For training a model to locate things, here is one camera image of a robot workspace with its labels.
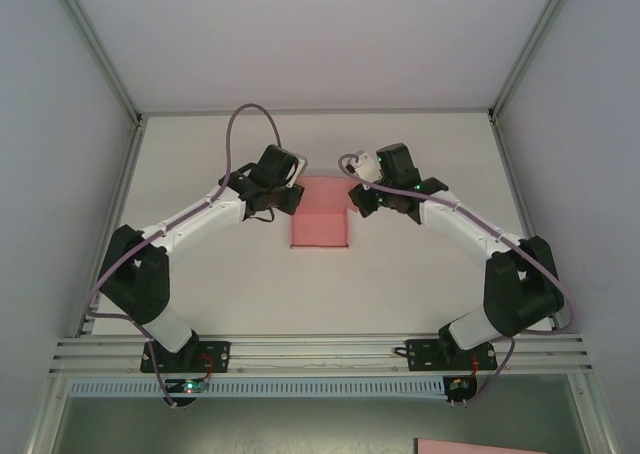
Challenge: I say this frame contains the pink paper sheet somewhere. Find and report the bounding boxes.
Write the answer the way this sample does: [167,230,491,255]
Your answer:
[413,437,552,454]

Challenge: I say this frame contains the grey metal panel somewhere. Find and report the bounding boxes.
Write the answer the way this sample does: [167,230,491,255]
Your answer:
[52,396,599,454]

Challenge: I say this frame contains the aluminium frame post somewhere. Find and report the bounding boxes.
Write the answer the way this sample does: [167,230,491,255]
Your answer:
[48,0,147,127]
[488,0,581,124]

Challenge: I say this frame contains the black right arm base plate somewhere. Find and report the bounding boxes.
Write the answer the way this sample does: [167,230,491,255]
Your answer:
[405,338,499,374]

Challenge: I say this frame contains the circuit board with green light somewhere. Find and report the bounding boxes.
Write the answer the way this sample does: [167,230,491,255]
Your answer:
[167,378,210,396]

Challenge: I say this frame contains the aluminium frame side rail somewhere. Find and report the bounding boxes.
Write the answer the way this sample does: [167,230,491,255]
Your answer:
[491,119,624,454]
[27,122,147,454]

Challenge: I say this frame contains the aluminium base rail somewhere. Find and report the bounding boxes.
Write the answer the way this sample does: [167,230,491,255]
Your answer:
[48,331,594,376]

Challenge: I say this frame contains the pink cloth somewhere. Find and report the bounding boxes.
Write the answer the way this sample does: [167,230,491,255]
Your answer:
[289,174,359,250]

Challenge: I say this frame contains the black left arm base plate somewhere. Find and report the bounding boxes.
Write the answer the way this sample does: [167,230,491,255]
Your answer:
[139,339,233,375]

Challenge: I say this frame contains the white slotted cable duct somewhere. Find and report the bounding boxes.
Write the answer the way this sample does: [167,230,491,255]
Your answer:
[68,375,447,400]

